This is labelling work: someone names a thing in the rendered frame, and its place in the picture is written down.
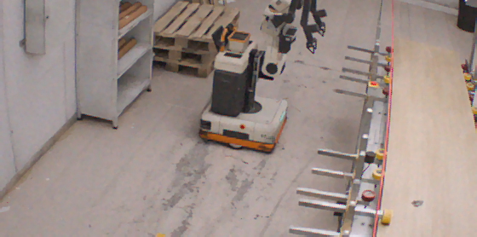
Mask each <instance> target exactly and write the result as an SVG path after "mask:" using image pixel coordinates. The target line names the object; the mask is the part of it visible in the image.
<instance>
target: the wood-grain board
mask: <svg viewBox="0 0 477 237"><path fill-rule="evenodd" d="M393 60H394V63H393V68H394V69H393V75H392V79H393V80H392V85H393V87H392V98H391V110H390V121H389V133H388V150H387V157H386V167H385V175H384V178H383V189H382V199H381V207H380V211H383V210H384V209H389V210H391V209H392V210H394V214H393V218H392V220H391V223H390V224H388V223H387V224H385V223H381V220H382V219H380V218H379V219H378V221H377V232H376V237H380V236H386V237H477V133H476V128H475V125H474V115H473V113H472V107H471V105H470V100H469V97H468V89H467V86H466V84H465V77H464V76H463V70H462V65H461V61H460V60H459V57H458V53H457V52H456V51H453V50H449V49H445V48H441V47H436V46H432V45H428V44H426V43H420V42H415V41H411V40H407V39H405V38H397V37H394V52H393ZM418 199H419V200H421V199H422V200H423V203H422V205H421V206H418V207H415V206H414V205H412V204H411V201H412V200H418Z"/></svg>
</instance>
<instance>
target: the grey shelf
mask: <svg viewBox="0 0 477 237"><path fill-rule="evenodd" d="M120 1H121V2H122V3H125V2H131V4H133V3H135V2H141V5H142V4H144V5H146V6H147V12H146V13H144V14H142V15H141V16H139V17H138V18H136V19H134V20H132V21H131V22H130V23H129V24H128V25H126V26H124V27H123V28H121V29H120V30H118V11H119V0H77V5H76V8H77V15H76V24H77V25H76V73H77V79H76V90H77V106H78V120H81V119H82V117H81V116H80V111H81V113H83V114H86V115H89V116H92V117H96V118H100V119H107V120H111V121H112V128H113V129H114V130H117V129H118V115H119V114H120V113H121V112H122V111H123V110H124V108H125V107H126V106H128V105H129V104H130V103H131V102H132V101H133V100H134V99H135V98H136V97H137V96H138V95H139V94H140V93H141V92H142V91H143V90H144V89H145V88H146V87H147V86H148V89H147V92H151V91H152V48H153V22H154V3H155V1H156V0H120ZM115 7H116V8H115ZM115 11H116V12H115ZM115 13H116V14H115ZM115 15H116V16H115ZM150 21H151V26H150ZM114 22H115V23H114ZM112 24H113V29H112ZM149 28H150V43H149ZM151 28H152V29H151ZM121 37H122V38H124V39H125V41H126V43H127V42H128V41H129V40H130V39H131V38H134V39H135V40H136V44H135V45H134V46H133V47H132V48H131V49H130V50H129V51H128V52H127V53H126V54H125V55H123V57H122V58H121V59H120V60H118V39H119V38H121ZM114 45H115V46H114ZM116 51H117V52H116ZM150 56H151V57H150ZM113 58H114V59H113ZM113 62H114V63H113ZM114 121H115V122H114ZM114 123H115V124H114Z"/></svg>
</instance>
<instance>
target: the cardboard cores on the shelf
mask: <svg viewBox="0 0 477 237"><path fill-rule="evenodd" d="M146 12H147V6H146V5H144V4H142V5H141V2H135V3H133V4H131V2H125V3H122V2H121V1H119V11H118V30H120V29H121V28H123V27H124V26H126V25H128V24H129V23H130V22H131V21H132V20H134V19H136V18H138V17H139V16H141V15H142V14H144V13H146ZM135 44H136V40H135V39H134V38H131V39H130V40H129V41H128V42H127V43H126V41H125V39H124V38H122V37H121V38H119V39H118V60H120V59H121V58H122V57H123V55H125V54H126V53H127V52H128V51H129V50H130V49H131V48H132V47H133V46H134V45H135Z"/></svg>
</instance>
